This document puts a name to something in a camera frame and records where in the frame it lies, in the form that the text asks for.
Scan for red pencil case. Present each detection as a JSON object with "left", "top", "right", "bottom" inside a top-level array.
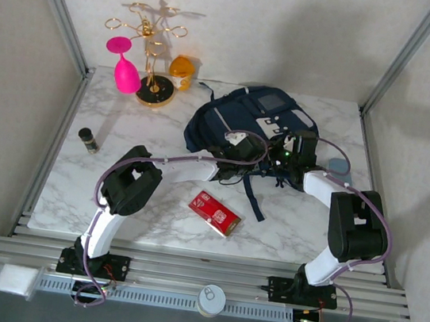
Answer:
[{"left": 183, "top": 188, "right": 249, "bottom": 241}]

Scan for navy blue backpack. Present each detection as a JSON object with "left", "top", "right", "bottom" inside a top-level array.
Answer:
[{"left": 173, "top": 75, "right": 325, "bottom": 229}]

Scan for orange glass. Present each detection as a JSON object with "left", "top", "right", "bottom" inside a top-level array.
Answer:
[{"left": 166, "top": 53, "right": 198, "bottom": 93}]

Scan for silver tin can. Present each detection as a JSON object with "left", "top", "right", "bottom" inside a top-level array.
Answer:
[{"left": 194, "top": 282, "right": 228, "bottom": 320}]

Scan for pink wine glass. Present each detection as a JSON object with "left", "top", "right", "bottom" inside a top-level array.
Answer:
[{"left": 98, "top": 33, "right": 149, "bottom": 97}]

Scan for small black bottle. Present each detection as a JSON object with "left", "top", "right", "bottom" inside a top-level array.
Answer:
[{"left": 75, "top": 127, "right": 102, "bottom": 156}]

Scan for white foam block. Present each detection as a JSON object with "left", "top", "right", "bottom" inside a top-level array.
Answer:
[{"left": 0, "top": 263, "right": 40, "bottom": 299}]

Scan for aluminium right side rail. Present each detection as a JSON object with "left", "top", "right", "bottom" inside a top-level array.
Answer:
[{"left": 336, "top": 105, "right": 430, "bottom": 295}]

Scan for aluminium rail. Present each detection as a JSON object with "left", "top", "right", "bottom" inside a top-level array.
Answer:
[
  {"left": 336, "top": 105, "right": 430, "bottom": 295},
  {"left": 10, "top": 61, "right": 96, "bottom": 246}
]

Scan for gold wire glass rack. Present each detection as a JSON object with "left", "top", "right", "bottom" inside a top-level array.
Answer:
[{"left": 94, "top": 0, "right": 190, "bottom": 112}]

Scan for aluminium front frame rails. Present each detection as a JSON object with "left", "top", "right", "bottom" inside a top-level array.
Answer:
[{"left": 0, "top": 221, "right": 419, "bottom": 322}]

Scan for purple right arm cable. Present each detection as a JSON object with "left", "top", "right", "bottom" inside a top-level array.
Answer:
[{"left": 290, "top": 137, "right": 406, "bottom": 322}]

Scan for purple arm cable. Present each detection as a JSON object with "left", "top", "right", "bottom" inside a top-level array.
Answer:
[
  {"left": 290, "top": 137, "right": 406, "bottom": 322},
  {"left": 72, "top": 109, "right": 271, "bottom": 322}
]

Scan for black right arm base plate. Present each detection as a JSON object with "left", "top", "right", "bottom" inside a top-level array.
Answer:
[{"left": 265, "top": 274, "right": 342, "bottom": 311}]

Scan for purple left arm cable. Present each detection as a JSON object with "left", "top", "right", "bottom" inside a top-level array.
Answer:
[{"left": 72, "top": 109, "right": 271, "bottom": 322}]

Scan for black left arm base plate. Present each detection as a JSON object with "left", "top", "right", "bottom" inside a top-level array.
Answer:
[{"left": 55, "top": 246, "right": 132, "bottom": 282}]

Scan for grey slotted cable duct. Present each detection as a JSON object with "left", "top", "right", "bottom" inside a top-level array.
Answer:
[{"left": 36, "top": 272, "right": 296, "bottom": 322}]

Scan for aluminium right frame post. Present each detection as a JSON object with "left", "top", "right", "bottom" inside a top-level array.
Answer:
[{"left": 359, "top": 0, "right": 430, "bottom": 122}]

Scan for aluminium frame post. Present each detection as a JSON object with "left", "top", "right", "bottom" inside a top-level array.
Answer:
[
  {"left": 6, "top": 0, "right": 106, "bottom": 78},
  {"left": 359, "top": 0, "right": 430, "bottom": 122}
]

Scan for aluminium left side rail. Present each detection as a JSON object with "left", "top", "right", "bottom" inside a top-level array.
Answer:
[{"left": 10, "top": 61, "right": 96, "bottom": 246}]

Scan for aluminium left frame post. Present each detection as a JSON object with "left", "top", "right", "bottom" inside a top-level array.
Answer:
[{"left": 6, "top": 0, "right": 106, "bottom": 78}]

